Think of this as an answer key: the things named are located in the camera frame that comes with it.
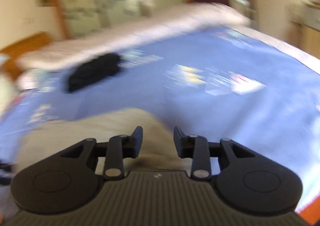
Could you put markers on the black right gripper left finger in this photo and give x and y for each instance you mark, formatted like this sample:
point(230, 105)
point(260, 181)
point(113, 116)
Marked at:
point(119, 148)

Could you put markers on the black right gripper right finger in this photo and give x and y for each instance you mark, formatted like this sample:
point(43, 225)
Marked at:
point(196, 148)

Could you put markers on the beige fleece pants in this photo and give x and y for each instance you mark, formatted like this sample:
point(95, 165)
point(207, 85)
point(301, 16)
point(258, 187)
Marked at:
point(158, 150)

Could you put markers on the blue printed bed sheet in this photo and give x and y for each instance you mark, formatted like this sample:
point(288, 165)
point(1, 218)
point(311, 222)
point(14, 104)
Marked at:
point(218, 83)

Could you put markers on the black folded garment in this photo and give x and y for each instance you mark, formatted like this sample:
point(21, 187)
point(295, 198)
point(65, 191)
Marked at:
point(91, 72)

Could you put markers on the wooden bed headboard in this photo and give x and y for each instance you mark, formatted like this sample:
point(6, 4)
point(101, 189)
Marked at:
point(16, 50)

